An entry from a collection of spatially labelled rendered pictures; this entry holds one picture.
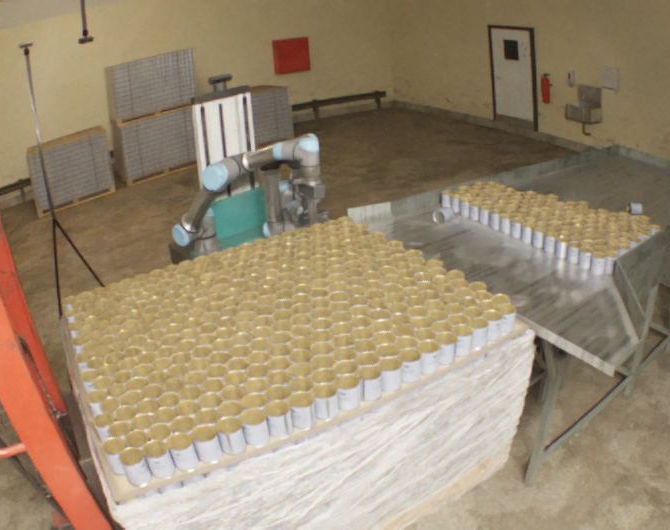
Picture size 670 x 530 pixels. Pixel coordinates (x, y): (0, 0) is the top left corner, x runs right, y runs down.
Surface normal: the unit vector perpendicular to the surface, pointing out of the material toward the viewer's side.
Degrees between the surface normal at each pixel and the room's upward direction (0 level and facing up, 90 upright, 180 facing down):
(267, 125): 89
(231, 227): 90
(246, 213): 90
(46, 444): 90
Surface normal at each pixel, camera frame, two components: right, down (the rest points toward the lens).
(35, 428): 0.54, 0.33
